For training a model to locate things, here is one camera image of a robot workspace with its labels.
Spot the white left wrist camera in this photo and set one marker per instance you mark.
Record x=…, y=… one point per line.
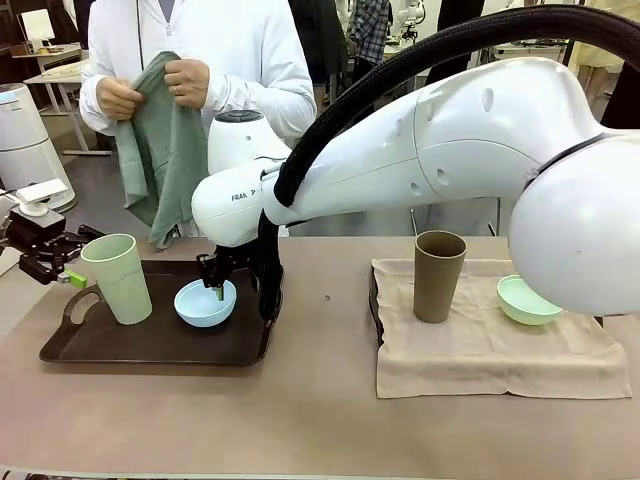
x=40, y=195

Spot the light green plastic bowl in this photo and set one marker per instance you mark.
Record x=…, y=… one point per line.
x=520, y=307

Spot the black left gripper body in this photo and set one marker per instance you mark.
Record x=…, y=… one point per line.
x=35, y=235

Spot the beige cloth mat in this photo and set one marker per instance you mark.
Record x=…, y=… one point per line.
x=500, y=355

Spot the person in white jacket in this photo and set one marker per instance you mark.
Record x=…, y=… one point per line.
x=240, y=45

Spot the person's right forearm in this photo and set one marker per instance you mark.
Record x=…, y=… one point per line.
x=92, y=112

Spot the brown plastic tray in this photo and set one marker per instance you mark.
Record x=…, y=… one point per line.
x=150, y=345

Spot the green cloth mat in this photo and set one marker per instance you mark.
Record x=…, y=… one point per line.
x=170, y=165

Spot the person's right hand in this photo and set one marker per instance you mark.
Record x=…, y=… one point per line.
x=117, y=97

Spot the white air purifier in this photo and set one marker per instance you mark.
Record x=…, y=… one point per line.
x=25, y=145

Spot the light green plastic cup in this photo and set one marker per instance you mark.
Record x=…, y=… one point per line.
x=117, y=280

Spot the light blue plastic bowl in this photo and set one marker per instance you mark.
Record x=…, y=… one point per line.
x=200, y=312

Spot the black plastic tray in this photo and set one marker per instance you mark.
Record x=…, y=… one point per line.
x=376, y=310

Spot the person's left hand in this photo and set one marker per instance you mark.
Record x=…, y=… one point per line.
x=187, y=82

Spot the grey background desk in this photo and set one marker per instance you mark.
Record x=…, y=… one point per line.
x=55, y=75

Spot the bystander in black clothes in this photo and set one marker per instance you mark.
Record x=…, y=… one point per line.
x=320, y=45

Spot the brown plastic cup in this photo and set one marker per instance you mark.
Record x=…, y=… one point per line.
x=439, y=285

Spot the bystander in plaid shirt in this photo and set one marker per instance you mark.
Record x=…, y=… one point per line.
x=370, y=30

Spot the bystander in yellow top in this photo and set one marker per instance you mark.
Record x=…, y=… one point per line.
x=597, y=65

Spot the person's left forearm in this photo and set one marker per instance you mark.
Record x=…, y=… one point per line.
x=260, y=102

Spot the white box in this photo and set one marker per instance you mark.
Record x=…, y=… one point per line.
x=7, y=266

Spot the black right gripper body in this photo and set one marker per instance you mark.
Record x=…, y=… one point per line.
x=225, y=262

